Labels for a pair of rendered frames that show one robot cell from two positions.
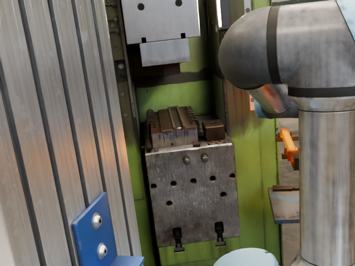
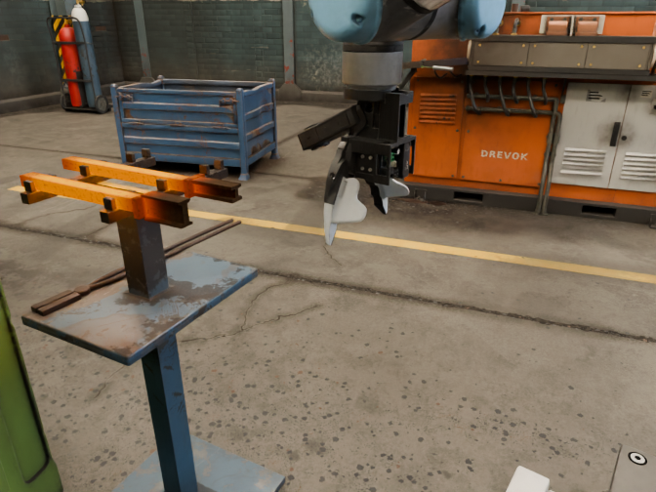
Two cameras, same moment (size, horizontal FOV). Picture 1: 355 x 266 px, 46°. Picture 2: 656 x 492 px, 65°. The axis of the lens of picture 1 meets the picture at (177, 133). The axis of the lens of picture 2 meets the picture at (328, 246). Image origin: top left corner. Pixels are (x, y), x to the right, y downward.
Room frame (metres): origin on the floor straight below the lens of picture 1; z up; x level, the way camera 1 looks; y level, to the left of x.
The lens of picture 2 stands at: (0.84, 0.25, 1.22)
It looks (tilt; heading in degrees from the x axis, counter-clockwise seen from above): 24 degrees down; 289
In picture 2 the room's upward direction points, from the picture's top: straight up
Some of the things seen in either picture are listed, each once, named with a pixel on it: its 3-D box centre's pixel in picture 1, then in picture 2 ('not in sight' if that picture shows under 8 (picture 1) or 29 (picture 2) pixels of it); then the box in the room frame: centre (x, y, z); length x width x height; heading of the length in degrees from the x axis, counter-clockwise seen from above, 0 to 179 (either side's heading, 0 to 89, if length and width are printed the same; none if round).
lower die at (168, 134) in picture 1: (171, 124); not in sight; (1.93, 0.02, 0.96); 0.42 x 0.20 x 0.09; 3
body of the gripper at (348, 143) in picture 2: not in sight; (375, 135); (1.01, -0.41, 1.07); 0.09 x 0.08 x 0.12; 164
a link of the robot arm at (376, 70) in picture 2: not in sight; (373, 69); (1.02, -0.41, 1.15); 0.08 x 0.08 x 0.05
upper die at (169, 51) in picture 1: (162, 48); not in sight; (1.93, 0.02, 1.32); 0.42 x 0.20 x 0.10; 3
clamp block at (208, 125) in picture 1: (213, 130); not in sight; (1.79, -0.16, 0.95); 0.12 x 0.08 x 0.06; 3
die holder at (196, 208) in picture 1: (188, 173); not in sight; (1.94, -0.03, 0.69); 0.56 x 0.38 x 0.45; 3
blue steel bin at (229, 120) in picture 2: not in sight; (199, 123); (3.43, -3.71, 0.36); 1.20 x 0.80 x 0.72; 4
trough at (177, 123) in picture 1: (175, 116); not in sight; (1.93, 0.00, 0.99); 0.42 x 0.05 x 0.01; 3
